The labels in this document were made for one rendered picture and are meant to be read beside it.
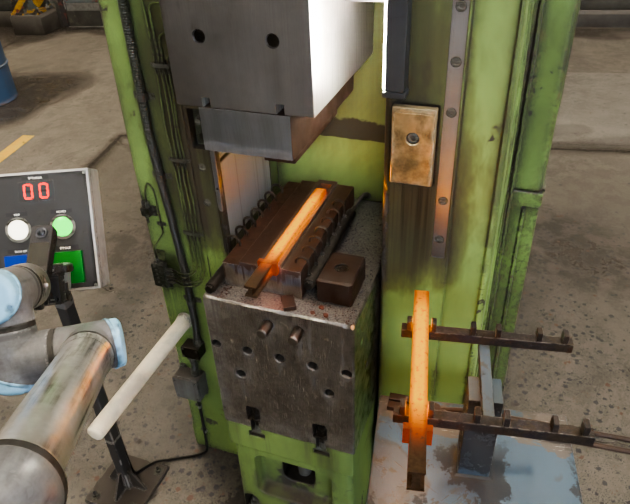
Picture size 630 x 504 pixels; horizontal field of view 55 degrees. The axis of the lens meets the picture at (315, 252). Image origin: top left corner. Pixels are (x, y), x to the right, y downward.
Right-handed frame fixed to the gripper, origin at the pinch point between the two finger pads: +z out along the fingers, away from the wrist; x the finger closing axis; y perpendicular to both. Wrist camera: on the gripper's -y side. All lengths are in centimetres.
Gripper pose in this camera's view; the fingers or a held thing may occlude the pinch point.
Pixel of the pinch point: (63, 264)
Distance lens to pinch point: 149.1
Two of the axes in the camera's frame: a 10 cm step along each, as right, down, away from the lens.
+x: 10.0, -0.9, 0.5
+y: 0.8, 9.9, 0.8
